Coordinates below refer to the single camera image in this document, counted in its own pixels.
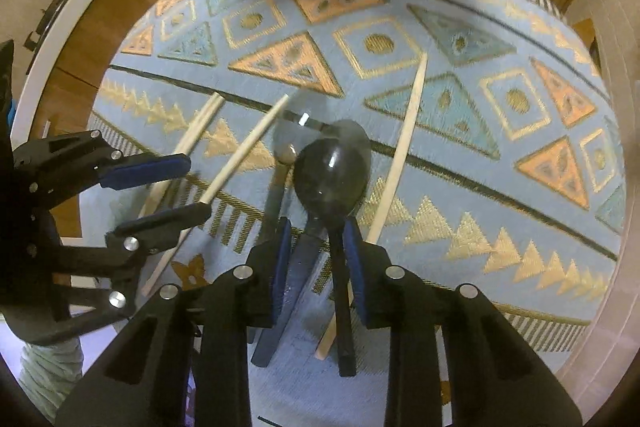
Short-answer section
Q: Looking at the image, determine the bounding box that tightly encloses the black plastic spoon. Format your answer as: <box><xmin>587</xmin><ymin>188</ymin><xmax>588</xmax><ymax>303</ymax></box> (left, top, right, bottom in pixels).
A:
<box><xmin>293</xmin><ymin>119</ymin><xmax>371</xmax><ymax>377</ymax></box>

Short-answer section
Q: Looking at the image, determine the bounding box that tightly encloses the wooden chopstick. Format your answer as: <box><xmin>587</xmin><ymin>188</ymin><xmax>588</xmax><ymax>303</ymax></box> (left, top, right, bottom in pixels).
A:
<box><xmin>314</xmin><ymin>53</ymin><xmax>427</xmax><ymax>361</ymax></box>
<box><xmin>139</xmin><ymin>93</ymin><xmax>224</xmax><ymax>218</ymax></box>
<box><xmin>140</xmin><ymin>94</ymin><xmax>290</xmax><ymax>297</ymax></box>

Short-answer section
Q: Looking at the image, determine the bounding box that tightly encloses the clear plastic spoon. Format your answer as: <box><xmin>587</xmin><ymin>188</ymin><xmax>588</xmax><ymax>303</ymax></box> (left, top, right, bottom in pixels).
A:
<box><xmin>252</xmin><ymin>107</ymin><xmax>322</xmax><ymax>367</ymax></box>

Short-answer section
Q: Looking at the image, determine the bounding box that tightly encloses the black gas stove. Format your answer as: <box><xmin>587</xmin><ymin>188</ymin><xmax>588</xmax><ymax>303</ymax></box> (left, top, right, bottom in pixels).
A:
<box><xmin>23</xmin><ymin>0</ymin><xmax>66</xmax><ymax>52</ymax></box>

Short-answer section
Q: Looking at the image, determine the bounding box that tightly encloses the blue patterned tablecloth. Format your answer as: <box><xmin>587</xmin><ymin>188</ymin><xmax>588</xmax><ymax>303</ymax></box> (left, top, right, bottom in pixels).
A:
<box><xmin>88</xmin><ymin>0</ymin><xmax>626</xmax><ymax>426</ymax></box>

